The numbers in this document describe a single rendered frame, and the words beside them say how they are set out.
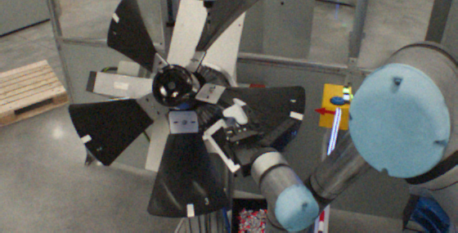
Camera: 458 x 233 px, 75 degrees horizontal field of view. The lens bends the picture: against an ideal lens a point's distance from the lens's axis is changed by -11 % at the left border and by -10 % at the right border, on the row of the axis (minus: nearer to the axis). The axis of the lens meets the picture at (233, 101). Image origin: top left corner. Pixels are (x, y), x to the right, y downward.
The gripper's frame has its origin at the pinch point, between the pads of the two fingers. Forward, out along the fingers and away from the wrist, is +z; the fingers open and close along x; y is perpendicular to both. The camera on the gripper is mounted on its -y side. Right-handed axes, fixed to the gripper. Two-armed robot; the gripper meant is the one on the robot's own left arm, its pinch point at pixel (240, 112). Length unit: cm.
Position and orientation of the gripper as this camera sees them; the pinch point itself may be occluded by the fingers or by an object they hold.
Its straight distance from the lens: 84.7
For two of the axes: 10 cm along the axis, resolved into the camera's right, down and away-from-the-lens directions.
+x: 1.0, 8.3, 5.5
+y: -9.3, 2.7, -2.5
